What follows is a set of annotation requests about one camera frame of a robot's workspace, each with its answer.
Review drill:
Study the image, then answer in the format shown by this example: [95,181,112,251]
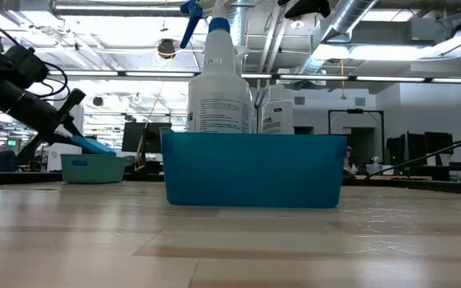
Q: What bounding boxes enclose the black computer monitor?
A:
[386,134,407,165]
[406,132,426,165]
[121,122,173,154]
[424,131,455,155]

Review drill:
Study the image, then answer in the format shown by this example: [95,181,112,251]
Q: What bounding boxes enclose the dark blue plastic bin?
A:
[160,132,348,209]

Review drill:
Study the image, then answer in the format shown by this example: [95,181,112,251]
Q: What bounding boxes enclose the small teal plastic basket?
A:
[60,154,127,185]

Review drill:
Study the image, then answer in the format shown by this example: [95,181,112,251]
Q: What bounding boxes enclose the blue sponge with wavy edge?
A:
[71,134,118,157]

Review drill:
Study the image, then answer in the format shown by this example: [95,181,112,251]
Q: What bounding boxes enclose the person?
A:
[344,146,359,177]

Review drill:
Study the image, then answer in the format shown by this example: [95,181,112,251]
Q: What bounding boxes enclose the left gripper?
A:
[15,87,87,164]

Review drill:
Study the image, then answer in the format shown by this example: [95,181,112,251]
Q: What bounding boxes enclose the spray bottle with blue liquid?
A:
[179,0,255,135]

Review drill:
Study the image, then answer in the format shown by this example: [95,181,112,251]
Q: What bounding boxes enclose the black background desk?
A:
[404,159,461,183]

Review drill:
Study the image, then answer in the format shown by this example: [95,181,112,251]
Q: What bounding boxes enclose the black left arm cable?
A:
[38,61,70,100]

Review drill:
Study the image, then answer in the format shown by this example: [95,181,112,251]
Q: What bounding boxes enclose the small white labelled bottle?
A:
[260,82,295,135]

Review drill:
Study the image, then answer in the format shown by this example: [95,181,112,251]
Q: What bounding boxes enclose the yellow hanging cord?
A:
[339,59,347,101]

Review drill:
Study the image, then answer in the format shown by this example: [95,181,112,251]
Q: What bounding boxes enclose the black background rig frame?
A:
[327,108,386,169]

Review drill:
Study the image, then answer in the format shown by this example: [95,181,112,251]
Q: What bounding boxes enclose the silver ventilation duct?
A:
[226,3,248,49]
[296,0,378,77]

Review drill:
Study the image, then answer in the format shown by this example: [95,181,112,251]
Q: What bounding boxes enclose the long ceiling light strip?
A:
[48,68,461,84]

